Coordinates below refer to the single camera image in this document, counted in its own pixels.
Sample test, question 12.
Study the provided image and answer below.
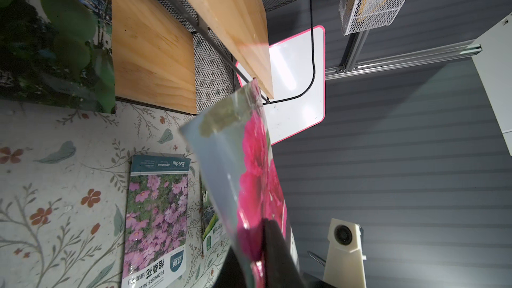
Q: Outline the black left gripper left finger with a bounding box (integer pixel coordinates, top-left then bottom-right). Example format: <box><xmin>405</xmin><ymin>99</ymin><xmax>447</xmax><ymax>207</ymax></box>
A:
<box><xmin>213</xmin><ymin>247</ymin><xmax>250</xmax><ymax>288</ymax></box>

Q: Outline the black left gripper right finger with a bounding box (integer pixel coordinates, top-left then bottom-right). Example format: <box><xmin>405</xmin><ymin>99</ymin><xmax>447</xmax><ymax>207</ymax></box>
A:
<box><xmin>263</xmin><ymin>219</ymin><xmax>305</xmax><ymax>288</ymax></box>

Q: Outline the green plant seed bag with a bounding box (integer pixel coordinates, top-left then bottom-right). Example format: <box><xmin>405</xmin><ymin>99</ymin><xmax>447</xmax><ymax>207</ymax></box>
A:
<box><xmin>199</xmin><ymin>175</ymin><xmax>227</xmax><ymax>257</ymax></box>

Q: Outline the purple flower seed bag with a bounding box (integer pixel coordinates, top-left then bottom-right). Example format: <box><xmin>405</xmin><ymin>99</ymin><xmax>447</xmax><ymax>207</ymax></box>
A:
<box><xmin>121</xmin><ymin>155</ymin><xmax>190</xmax><ymax>287</ymax></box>

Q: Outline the pink flower seed bag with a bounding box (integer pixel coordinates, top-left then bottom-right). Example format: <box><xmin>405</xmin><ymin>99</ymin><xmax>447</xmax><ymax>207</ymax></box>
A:
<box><xmin>180</xmin><ymin>80</ymin><xmax>296</xmax><ymax>287</ymax></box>

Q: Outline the black wire wooden shelf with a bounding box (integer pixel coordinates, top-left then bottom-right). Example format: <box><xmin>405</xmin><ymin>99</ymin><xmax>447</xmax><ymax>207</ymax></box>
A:
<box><xmin>111</xmin><ymin>0</ymin><xmax>317</xmax><ymax>115</ymax></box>

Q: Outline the dark green seed bag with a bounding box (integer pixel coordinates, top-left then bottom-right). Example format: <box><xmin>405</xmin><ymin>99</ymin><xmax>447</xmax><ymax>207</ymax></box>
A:
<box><xmin>1</xmin><ymin>0</ymin><xmax>115</xmax><ymax>113</ymax></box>

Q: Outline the pink framed whiteboard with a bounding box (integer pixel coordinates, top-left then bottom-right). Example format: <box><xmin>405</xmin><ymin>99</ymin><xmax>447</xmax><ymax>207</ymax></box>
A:
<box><xmin>235</xmin><ymin>25</ymin><xmax>327</xmax><ymax>146</ymax></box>

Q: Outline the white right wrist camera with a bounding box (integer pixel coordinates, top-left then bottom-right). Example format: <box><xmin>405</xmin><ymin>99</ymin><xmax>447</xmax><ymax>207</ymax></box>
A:
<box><xmin>323</xmin><ymin>218</ymin><xmax>367</xmax><ymax>288</ymax></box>

